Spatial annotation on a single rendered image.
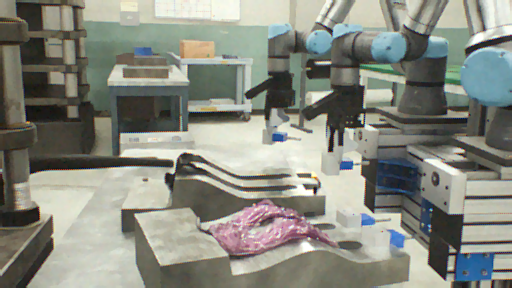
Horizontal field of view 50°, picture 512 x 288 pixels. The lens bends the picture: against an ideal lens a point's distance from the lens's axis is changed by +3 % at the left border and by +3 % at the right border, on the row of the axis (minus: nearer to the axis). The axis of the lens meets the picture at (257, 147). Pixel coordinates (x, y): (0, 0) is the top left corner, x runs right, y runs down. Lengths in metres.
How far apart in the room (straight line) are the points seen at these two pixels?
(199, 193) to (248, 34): 6.59
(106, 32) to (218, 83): 1.65
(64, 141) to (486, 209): 4.32
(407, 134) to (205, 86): 6.21
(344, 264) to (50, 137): 4.34
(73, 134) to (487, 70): 4.36
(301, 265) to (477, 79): 0.51
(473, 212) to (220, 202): 0.57
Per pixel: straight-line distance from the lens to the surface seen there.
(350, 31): 1.41
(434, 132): 1.77
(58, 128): 5.16
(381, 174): 1.69
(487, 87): 1.17
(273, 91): 1.77
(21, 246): 1.39
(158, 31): 7.68
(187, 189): 1.31
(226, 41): 7.78
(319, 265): 1.03
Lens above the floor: 1.30
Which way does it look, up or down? 13 degrees down
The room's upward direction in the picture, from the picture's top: 1 degrees clockwise
